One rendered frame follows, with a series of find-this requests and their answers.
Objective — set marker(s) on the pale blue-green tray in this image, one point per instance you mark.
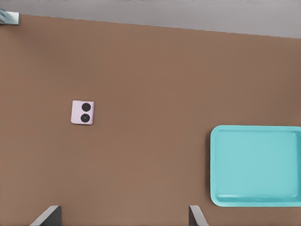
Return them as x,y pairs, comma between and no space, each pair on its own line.
256,164

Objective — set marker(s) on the silver frame post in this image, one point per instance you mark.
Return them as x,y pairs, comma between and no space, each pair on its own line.
10,17

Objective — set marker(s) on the pale lilac phone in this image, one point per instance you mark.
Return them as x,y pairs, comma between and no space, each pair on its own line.
82,112

